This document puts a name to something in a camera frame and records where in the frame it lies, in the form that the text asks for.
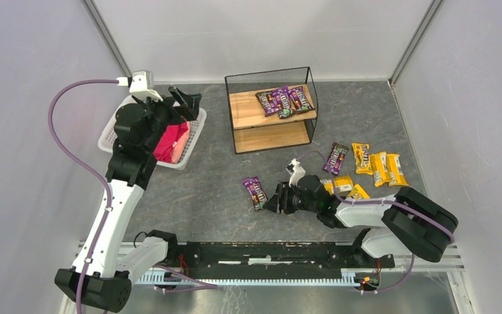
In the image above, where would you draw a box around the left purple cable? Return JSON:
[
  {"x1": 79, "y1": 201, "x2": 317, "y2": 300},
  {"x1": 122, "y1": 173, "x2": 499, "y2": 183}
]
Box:
[{"x1": 47, "y1": 79, "x2": 120, "y2": 314}]

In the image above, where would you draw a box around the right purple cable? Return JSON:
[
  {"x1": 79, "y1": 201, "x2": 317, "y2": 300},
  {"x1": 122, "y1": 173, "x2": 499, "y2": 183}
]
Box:
[{"x1": 296, "y1": 150, "x2": 456, "y2": 294}]

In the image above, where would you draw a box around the purple cable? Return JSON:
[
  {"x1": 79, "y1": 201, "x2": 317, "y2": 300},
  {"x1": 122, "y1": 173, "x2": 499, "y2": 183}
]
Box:
[
  {"x1": 47, "y1": 79, "x2": 120, "y2": 314},
  {"x1": 296, "y1": 150, "x2": 456, "y2": 294}
]

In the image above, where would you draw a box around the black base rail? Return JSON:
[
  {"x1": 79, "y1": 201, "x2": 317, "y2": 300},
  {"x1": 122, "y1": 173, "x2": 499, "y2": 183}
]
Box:
[{"x1": 177, "y1": 241, "x2": 395, "y2": 280}]

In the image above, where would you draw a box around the dark candy bag underneath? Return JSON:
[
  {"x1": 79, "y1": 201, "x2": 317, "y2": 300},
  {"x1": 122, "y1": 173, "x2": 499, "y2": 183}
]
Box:
[{"x1": 278, "y1": 108, "x2": 297, "y2": 119}]

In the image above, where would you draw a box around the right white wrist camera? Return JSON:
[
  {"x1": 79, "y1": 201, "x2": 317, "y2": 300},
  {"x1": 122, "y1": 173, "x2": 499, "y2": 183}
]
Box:
[{"x1": 286, "y1": 158, "x2": 306, "y2": 186}]

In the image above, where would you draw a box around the yellow candy bag outer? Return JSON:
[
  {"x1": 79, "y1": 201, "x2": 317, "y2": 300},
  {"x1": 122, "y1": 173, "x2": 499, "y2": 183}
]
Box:
[{"x1": 386, "y1": 154, "x2": 409, "y2": 186}]

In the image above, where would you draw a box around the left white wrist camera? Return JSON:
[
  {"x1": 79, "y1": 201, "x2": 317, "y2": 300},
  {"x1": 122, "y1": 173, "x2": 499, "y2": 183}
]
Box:
[{"x1": 116, "y1": 70, "x2": 163, "y2": 101}]

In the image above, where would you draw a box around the black wire wooden shelf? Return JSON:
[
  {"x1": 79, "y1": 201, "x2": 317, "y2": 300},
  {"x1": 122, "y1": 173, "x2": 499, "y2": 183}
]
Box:
[{"x1": 224, "y1": 66, "x2": 319, "y2": 154}]

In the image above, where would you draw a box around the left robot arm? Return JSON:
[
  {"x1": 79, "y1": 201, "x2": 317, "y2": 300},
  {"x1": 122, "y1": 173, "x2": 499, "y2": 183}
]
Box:
[{"x1": 54, "y1": 86, "x2": 203, "y2": 313}]

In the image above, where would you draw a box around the white plastic basket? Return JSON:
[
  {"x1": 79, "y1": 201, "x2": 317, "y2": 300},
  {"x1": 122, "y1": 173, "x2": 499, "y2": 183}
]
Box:
[{"x1": 98, "y1": 96, "x2": 206, "y2": 180}]

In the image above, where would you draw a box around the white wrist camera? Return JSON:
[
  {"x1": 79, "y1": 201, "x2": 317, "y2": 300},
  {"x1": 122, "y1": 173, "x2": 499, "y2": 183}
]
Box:
[
  {"x1": 286, "y1": 158, "x2": 306, "y2": 186},
  {"x1": 116, "y1": 70, "x2": 163, "y2": 101}
]

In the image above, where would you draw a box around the pink red cloth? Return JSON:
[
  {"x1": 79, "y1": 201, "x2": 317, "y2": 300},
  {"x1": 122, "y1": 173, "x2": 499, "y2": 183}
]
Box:
[{"x1": 154, "y1": 122, "x2": 191, "y2": 164}]

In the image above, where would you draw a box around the purple candy bag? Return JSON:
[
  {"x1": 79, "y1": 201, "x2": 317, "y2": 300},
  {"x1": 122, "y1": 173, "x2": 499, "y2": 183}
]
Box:
[
  {"x1": 272, "y1": 86, "x2": 292, "y2": 110},
  {"x1": 255, "y1": 91, "x2": 280, "y2": 116},
  {"x1": 241, "y1": 177, "x2": 269, "y2": 211},
  {"x1": 288, "y1": 86, "x2": 314, "y2": 114},
  {"x1": 322, "y1": 142, "x2": 349, "y2": 175}
]

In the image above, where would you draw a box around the yellow M&M candy bag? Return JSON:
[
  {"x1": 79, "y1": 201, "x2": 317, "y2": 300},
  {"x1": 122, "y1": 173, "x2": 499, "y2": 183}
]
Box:
[{"x1": 346, "y1": 184, "x2": 371, "y2": 200}]

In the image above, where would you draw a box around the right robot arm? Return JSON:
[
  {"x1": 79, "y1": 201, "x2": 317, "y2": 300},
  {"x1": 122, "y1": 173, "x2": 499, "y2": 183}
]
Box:
[{"x1": 260, "y1": 175, "x2": 459, "y2": 263}]

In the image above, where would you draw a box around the yellow candy bag backside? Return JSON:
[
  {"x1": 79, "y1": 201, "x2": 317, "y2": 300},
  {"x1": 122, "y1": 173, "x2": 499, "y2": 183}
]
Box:
[{"x1": 320, "y1": 175, "x2": 354, "y2": 194}]

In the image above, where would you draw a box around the yellow candy bag inner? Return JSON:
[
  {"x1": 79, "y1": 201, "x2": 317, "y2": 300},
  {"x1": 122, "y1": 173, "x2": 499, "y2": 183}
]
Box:
[{"x1": 369, "y1": 151, "x2": 392, "y2": 187}]

